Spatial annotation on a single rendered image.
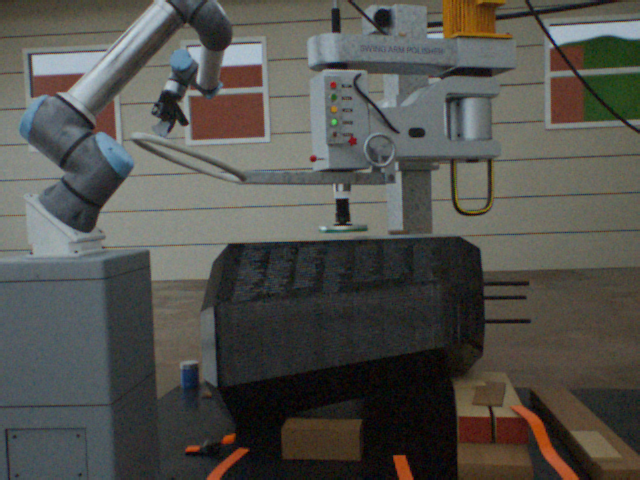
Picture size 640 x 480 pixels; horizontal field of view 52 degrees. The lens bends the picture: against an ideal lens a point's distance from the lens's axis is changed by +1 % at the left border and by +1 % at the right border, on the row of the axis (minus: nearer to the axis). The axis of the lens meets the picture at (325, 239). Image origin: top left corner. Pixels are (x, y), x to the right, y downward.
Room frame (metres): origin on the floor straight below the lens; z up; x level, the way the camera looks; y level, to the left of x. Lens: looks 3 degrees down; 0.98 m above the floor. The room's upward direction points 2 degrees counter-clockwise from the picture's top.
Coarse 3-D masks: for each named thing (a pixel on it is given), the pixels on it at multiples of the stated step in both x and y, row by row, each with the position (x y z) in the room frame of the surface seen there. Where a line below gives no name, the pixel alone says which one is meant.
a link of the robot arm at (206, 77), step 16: (208, 16) 2.16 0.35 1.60; (224, 16) 2.20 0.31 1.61; (208, 32) 2.19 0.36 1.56; (224, 32) 2.21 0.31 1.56; (208, 48) 2.26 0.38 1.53; (224, 48) 2.27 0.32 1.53; (208, 64) 2.44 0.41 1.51; (192, 80) 2.72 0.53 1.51; (208, 80) 2.59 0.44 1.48; (208, 96) 2.73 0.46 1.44
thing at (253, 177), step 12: (252, 180) 2.71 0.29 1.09; (264, 180) 2.72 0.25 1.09; (276, 180) 2.74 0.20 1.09; (288, 180) 2.75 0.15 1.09; (300, 180) 2.77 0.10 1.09; (312, 180) 2.79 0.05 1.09; (324, 180) 2.80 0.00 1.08; (336, 180) 2.82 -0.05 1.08; (348, 180) 2.84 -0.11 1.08; (360, 180) 2.86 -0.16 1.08; (372, 180) 2.87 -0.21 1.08; (384, 180) 2.89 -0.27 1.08
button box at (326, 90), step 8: (328, 80) 2.75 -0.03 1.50; (336, 80) 2.76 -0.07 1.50; (328, 88) 2.74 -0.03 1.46; (336, 88) 2.76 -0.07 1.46; (328, 96) 2.74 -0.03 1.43; (328, 104) 2.74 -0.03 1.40; (336, 104) 2.76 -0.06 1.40; (328, 112) 2.74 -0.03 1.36; (328, 120) 2.74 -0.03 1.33; (328, 128) 2.74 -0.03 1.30; (336, 128) 2.75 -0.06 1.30; (328, 136) 2.74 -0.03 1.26
